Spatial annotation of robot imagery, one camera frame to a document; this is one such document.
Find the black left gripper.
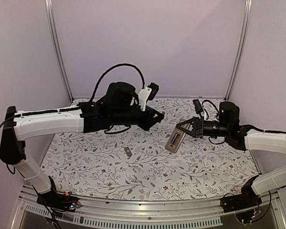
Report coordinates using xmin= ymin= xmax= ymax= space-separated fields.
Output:
xmin=111 ymin=106 xmax=164 ymax=131

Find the beige remote control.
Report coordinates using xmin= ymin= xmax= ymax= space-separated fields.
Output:
xmin=165 ymin=127 xmax=185 ymax=154

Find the beige battery cover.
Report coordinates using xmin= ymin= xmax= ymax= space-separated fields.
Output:
xmin=124 ymin=147 xmax=132 ymax=157

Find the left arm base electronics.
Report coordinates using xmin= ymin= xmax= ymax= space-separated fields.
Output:
xmin=33 ymin=176 xmax=81 ymax=229

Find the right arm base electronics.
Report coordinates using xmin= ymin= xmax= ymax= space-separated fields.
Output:
xmin=220 ymin=176 xmax=272 ymax=225

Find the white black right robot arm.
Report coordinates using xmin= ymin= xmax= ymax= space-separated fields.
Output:
xmin=176 ymin=102 xmax=286 ymax=208

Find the floral patterned table mat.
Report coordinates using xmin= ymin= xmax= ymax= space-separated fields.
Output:
xmin=41 ymin=98 xmax=258 ymax=201

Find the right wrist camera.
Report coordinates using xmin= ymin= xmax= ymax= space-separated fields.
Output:
xmin=193 ymin=99 xmax=209 ymax=120

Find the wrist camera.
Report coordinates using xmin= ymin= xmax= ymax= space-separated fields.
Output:
xmin=138 ymin=83 xmax=159 ymax=112
xmin=193 ymin=99 xmax=209 ymax=120

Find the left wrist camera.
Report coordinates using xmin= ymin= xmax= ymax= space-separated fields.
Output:
xmin=138 ymin=83 xmax=159 ymax=112

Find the right aluminium frame post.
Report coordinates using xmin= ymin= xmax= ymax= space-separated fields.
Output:
xmin=224 ymin=0 xmax=253 ymax=101

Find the aluminium frame post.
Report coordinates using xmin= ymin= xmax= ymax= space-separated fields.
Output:
xmin=44 ymin=0 xmax=74 ymax=102
xmin=224 ymin=0 xmax=253 ymax=101

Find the aluminium front rail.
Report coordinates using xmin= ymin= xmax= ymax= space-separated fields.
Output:
xmin=12 ymin=185 xmax=286 ymax=229

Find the left aluminium frame post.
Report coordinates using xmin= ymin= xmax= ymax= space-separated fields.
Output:
xmin=44 ymin=0 xmax=74 ymax=102

